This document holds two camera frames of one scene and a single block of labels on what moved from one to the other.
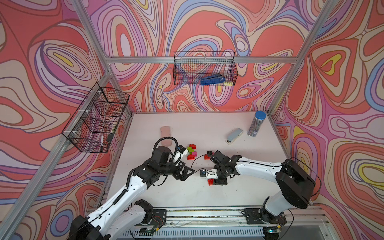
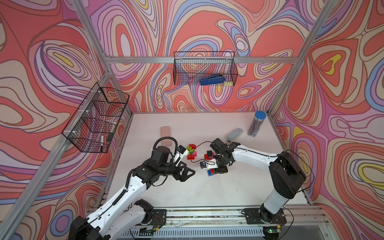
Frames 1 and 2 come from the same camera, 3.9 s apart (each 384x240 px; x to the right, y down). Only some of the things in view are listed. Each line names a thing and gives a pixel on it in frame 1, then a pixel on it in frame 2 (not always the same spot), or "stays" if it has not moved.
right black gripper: [221, 182] -> [218, 170]
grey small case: [233, 136] stays
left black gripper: [182, 177] stays
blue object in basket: [212, 80] stays
